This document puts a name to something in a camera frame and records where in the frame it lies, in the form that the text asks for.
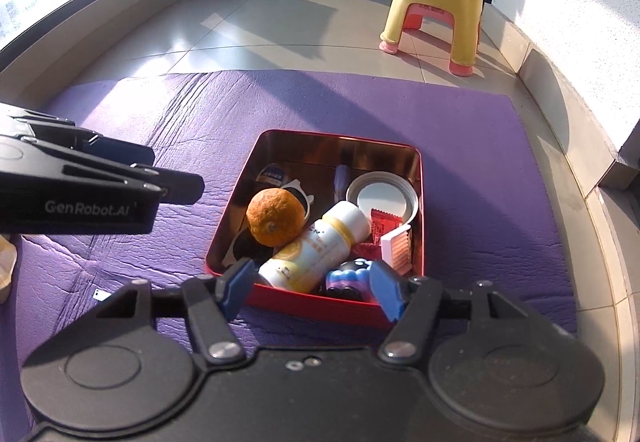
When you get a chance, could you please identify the pink comb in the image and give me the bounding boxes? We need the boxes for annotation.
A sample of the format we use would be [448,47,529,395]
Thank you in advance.
[380,224,412,276]

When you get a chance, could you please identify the white sunglasses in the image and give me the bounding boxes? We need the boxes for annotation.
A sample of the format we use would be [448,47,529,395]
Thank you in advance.
[221,179,314,269]

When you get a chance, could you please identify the red snack packet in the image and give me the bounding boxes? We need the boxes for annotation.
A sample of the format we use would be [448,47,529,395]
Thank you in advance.
[352,209,402,260]

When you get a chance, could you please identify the white yellow bottle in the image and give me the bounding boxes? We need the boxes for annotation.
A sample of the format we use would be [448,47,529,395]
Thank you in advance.
[258,200,371,294]

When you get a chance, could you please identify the orange fruit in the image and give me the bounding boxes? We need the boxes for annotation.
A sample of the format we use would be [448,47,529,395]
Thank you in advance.
[245,188,305,247]

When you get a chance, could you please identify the round metal tin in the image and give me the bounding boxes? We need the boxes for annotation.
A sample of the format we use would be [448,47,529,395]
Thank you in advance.
[346,171,420,224]

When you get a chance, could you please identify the small blue cream tin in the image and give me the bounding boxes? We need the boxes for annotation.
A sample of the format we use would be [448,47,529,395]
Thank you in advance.
[256,162,288,188]

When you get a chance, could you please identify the silver nail clipper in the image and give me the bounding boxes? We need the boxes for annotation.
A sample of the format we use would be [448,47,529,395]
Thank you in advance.
[92,288,111,302]

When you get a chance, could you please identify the person hand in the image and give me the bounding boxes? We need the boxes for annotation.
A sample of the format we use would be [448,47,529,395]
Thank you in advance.
[0,235,17,304]

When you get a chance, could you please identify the purple floor mat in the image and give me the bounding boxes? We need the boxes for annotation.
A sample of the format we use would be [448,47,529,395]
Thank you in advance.
[1,70,576,441]

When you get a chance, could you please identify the yellow plastic stool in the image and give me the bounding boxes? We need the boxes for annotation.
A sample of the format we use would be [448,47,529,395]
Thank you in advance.
[378,0,484,77]

